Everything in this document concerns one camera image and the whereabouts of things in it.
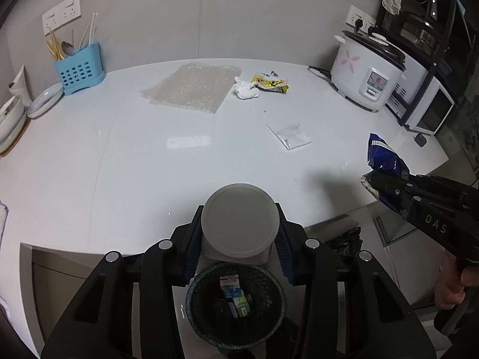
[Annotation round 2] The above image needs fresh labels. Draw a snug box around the white tissue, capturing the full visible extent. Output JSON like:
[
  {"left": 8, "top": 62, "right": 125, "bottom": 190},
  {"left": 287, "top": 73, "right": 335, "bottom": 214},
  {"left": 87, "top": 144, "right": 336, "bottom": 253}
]
[{"left": 234, "top": 76, "right": 260, "bottom": 100}]

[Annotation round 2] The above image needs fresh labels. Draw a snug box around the clear bubble wrap sheet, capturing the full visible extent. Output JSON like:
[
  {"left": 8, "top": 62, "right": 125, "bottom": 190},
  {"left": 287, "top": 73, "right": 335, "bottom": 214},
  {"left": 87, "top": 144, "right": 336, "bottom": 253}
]
[{"left": 139, "top": 63, "right": 242, "bottom": 114}]

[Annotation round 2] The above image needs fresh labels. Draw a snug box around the black power cable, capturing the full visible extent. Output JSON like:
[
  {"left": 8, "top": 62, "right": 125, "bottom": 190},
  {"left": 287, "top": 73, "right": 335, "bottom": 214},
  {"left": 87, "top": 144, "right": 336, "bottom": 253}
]
[{"left": 307, "top": 66, "right": 334, "bottom": 81}]

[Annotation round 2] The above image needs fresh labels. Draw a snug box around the black metal rack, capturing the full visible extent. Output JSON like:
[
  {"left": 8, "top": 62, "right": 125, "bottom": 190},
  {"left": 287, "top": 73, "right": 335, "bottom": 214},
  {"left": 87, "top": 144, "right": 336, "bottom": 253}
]
[{"left": 376, "top": 0, "right": 479, "bottom": 128}]

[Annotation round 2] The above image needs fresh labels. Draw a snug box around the yellow snack wrapper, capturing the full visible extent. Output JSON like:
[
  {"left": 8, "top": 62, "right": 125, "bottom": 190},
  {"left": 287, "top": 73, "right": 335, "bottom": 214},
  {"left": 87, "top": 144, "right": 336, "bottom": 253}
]
[{"left": 250, "top": 73, "right": 290, "bottom": 94}]

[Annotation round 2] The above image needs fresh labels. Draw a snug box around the white lidded pill bottle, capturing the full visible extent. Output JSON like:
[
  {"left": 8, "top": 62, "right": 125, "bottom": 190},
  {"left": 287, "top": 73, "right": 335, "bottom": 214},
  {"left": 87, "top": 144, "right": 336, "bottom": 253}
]
[{"left": 201, "top": 182, "right": 281, "bottom": 266}]

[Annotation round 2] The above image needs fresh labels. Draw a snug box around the clear plastic bag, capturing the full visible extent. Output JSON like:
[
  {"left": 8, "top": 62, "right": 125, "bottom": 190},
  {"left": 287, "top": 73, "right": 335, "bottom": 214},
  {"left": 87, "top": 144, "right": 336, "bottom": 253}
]
[{"left": 266, "top": 121, "right": 312, "bottom": 151}]

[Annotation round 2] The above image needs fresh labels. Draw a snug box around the green cardboard box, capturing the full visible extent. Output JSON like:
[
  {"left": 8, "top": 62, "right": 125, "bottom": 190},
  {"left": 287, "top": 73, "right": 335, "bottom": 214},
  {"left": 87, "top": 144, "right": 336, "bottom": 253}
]
[{"left": 228, "top": 293, "right": 252, "bottom": 318}]

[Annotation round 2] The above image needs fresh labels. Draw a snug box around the blue snack wrapper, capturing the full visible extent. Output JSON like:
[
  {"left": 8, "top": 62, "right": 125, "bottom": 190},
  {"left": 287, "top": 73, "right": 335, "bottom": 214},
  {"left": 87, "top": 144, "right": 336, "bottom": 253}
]
[{"left": 360, "top": 132, "right": 412, "bottom": 215}]

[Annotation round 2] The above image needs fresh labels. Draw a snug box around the person's right hand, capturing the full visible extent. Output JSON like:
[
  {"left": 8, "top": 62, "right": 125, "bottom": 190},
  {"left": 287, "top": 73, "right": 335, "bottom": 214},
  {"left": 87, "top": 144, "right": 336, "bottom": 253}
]
[{"left": 435, "top": 250, "right": 479, "bottom": 310}]

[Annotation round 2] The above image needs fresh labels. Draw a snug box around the blue patterned plate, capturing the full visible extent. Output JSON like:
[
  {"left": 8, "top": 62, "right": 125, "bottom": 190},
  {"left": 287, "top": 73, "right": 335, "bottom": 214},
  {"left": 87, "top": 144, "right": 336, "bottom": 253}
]
[{"left": 27, "top": 81, "right": 65, "bottom": 119}]

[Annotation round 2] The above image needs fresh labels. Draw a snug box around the bundle of wooden chopsticks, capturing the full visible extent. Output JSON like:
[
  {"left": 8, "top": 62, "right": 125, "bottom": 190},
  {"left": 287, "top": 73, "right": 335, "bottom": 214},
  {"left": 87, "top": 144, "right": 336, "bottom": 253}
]
[{"left": 46, "top": 30, "right": 68, "bottom": 61}]

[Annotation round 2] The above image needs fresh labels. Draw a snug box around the white microwave oven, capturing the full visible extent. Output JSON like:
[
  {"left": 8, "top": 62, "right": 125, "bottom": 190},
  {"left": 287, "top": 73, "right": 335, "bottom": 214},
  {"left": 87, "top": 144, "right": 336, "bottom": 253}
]
[{"left": 385, "top": 50, "right": 455, "bottom": 135}]

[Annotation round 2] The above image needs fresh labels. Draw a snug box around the white double wall socket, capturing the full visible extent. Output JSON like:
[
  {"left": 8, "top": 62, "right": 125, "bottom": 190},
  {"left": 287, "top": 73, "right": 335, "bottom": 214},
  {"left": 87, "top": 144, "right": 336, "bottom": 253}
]
[{"left": 346, "top": 5, "right": 378, "bottom": 35}]

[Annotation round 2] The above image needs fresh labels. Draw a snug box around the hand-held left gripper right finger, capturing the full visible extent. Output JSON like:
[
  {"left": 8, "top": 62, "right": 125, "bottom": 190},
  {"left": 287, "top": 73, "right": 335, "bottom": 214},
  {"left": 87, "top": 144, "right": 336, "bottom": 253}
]
[{"left": 273, "top": 202, "right": 448, "bottom": 359}]

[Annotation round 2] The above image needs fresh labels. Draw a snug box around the blue utensil holder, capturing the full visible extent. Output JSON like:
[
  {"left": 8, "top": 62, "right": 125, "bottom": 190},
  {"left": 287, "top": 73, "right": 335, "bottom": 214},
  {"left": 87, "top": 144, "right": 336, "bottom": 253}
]
[{"left": 55, "top": 42, "right": 106, "bottom": 96}]

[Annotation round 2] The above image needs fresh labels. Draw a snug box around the white wall socket plate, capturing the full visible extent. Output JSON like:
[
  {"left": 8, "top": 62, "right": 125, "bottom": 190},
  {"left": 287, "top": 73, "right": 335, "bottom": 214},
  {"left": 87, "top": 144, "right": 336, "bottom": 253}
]
[
  {"left": 42, "top": 7, "right": 62, "bottom": 35},
  {"left": 60, "top": 0, "right": 82, "bottom": 21}
]

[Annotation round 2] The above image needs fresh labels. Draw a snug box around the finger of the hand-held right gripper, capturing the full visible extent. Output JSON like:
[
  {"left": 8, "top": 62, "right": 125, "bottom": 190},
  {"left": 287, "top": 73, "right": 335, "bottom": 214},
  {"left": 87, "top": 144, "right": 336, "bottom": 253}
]
[
  {"left": 406, "top": 174, "right": 470, "bottom": 197},
  {"left": 366, "top": 171, "right": 416, "bottom": 214}
]

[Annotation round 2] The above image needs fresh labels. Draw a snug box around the white rice cooker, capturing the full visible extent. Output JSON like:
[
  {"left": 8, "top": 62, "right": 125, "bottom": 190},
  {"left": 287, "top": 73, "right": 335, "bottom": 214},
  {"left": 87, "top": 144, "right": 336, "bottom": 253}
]
[{"left": 330, "top": 30, "right": 407, "bottom": 112}]

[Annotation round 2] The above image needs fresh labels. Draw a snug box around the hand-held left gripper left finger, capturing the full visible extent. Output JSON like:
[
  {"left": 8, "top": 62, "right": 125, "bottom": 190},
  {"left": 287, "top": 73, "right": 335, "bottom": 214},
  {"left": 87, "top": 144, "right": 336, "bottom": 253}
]
[{"left": 40, "top": 206, "right": 204, "bottom": 359}]

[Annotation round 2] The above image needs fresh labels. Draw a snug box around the dark metal pot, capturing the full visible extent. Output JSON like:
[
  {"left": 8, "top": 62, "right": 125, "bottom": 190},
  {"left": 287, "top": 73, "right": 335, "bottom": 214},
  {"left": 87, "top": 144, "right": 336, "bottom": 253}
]
[{"left": 389, "top": 11, "right": 450, "bottom": 53}]

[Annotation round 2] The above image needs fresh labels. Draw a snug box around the small milk carton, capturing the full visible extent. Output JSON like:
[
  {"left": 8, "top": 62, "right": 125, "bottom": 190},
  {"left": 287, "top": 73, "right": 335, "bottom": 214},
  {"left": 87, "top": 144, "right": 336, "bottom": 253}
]
[{"left": 219, "top": 275, "right": 244, "bottom": 300}]

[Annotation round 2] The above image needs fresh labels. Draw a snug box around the plastic mesh waste basket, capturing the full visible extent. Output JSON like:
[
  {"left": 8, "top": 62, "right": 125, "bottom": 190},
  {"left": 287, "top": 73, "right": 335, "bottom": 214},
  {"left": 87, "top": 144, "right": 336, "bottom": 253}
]
[{"left": 185, "top": 262, "right": 287, "bottom": 346}]

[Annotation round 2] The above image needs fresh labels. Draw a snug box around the white plastic straw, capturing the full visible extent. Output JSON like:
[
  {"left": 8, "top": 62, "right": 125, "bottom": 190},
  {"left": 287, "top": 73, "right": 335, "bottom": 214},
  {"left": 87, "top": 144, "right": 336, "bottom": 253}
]
[
  {"left": 87, "top": 12, "right": 98, "bottom": 45},
  {"left": 77, "top": 19, "right": 92, "bottom": 51}
]

